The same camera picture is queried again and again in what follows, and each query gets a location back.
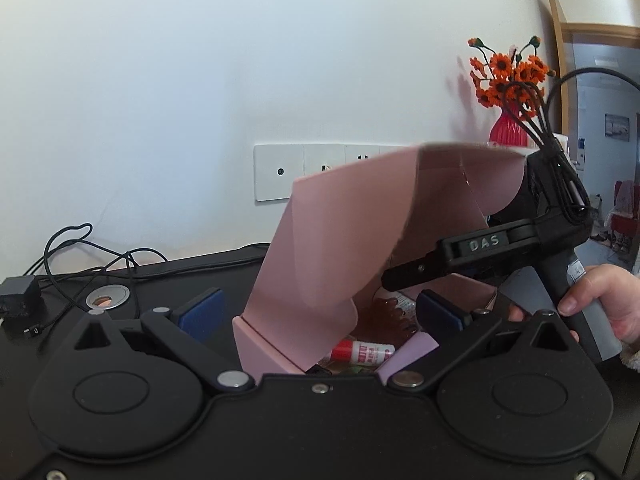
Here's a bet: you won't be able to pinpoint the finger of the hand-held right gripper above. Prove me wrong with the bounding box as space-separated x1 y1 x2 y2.
381 252 443 292

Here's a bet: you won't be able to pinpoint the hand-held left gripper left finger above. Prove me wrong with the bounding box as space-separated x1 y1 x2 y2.
74 287 253 394

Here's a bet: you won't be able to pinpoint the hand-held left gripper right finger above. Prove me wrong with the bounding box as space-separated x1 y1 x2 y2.
387 289 581 393

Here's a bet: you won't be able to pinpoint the red massage comb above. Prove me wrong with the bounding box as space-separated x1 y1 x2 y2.
367 297 418 343

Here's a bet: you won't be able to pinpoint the pink cardboard box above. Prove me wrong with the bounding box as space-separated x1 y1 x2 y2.
232 142 526 376

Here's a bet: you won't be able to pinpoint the red white tube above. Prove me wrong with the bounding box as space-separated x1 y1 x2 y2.
322 339 396 367

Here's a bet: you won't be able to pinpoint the person's right hand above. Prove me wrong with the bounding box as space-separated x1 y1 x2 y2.
507 263 640 347

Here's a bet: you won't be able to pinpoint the lilac cosmetic tube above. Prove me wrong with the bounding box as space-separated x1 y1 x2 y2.
375 332 441 387

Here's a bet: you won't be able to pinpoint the silver desk grommet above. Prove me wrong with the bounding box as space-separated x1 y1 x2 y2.
85 284 132 310

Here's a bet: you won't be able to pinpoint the red vase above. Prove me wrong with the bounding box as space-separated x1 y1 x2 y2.
489 109 531 148

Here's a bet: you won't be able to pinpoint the orange artificial flowers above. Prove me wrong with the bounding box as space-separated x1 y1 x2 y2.
467 35 557 111

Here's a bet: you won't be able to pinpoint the black power adapter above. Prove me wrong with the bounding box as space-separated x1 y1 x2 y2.
0 276 42 331

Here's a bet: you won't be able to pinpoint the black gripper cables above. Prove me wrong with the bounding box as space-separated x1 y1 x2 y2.
502 67 640 161

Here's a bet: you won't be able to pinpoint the white network wall plate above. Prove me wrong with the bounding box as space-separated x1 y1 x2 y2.
302 144 347 178

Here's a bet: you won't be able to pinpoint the white coax wall plate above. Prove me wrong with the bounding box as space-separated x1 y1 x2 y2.
253 144 306 202

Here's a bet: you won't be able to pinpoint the black looped cable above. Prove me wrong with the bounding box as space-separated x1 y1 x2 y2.
25 223 168 336

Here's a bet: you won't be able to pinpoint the wooden door frame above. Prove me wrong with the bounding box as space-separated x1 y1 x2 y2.
542 0 640 161

